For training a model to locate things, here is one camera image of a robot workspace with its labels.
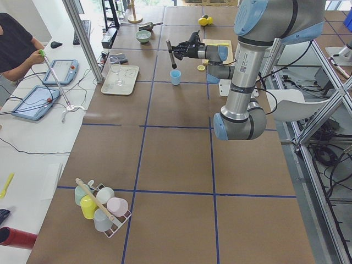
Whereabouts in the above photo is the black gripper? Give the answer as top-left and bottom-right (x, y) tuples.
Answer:
(171, 31), (205, 60)

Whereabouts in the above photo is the black metal muddler stick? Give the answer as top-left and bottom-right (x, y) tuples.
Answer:
(166, 39), (177, 69)

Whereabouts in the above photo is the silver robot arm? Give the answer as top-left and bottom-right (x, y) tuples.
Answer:
(168, 1), (326, 140)

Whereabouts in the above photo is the light blue cup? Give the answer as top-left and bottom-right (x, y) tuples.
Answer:
(169, 69), (182, 85)

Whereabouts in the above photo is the yellow lemon left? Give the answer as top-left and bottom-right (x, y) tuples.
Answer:
(198, 17), (208, 26)

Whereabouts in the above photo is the yellow lemon upper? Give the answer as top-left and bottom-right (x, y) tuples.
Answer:
(207, 16), (213, 25)

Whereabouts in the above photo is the white cup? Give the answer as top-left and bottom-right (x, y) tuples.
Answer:
(96, 187), (114, 205)

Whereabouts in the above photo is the pink cup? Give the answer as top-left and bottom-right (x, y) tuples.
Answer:
(107, 197), (129, 217)

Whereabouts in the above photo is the white cup rack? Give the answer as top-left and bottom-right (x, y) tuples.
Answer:
(75, 178), (131, 238)

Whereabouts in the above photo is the mint green cup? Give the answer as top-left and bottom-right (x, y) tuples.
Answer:
(74, 185), (87, 206)

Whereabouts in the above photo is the yellow cup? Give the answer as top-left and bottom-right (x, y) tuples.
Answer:
(80, 195), (98, 219)

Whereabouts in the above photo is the grey blue cup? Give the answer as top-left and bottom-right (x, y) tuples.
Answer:
(93, 208), (112, 232)

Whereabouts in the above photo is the yellow plastic knife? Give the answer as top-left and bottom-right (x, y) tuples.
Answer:
(212, 43), (230, 46)

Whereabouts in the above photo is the bamboo cutting board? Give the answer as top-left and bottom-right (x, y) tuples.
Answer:
(202, 38), (235, 65)

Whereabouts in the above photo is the metal ice scoop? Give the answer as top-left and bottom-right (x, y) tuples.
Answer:
(139, 22), (163, 31)

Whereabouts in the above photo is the green bowl with ice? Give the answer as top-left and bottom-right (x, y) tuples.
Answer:
(135, 30), (152, 43)

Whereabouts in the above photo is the wooden mug tree stand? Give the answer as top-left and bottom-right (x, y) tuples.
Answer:
(127, 0), (143, 24)

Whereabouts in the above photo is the cream rectangular tray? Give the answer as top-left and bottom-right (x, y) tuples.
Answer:
(101, 64), (139, 96)

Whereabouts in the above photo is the clear wine glass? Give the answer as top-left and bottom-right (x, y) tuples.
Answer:
(108, 56), (124, 86)

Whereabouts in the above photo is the black keyboard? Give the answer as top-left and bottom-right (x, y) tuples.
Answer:
(73, 19), (92, 46)

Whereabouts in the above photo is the white chair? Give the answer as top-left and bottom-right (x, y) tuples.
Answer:
(267, 89), (329, 122)

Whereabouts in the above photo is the upper blue teach pendant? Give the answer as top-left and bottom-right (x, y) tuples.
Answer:
(42, 59), (79, 86)

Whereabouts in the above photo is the blue teach pendant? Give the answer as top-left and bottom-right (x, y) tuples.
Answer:
(42, 59), (79, 86)
(12, 85), (61, 121)

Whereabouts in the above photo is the black computer mouse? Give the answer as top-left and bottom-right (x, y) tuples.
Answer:
(50, 41), (63, 49)

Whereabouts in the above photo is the pink long stick tool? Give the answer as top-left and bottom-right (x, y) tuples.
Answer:
(38, 49), (86, 118)

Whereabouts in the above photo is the lower blue teach pendant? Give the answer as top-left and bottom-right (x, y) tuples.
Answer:
(12, 85), (61, 121)

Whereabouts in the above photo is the person in black shirt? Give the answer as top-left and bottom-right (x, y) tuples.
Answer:
(1, 13), (45, 82)

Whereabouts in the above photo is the red bottle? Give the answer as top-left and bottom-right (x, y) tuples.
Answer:
(1, 227), (37, 250)

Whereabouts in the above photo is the aluminium frame post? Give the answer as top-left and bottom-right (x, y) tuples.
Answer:
(62, 0), (103, 84)

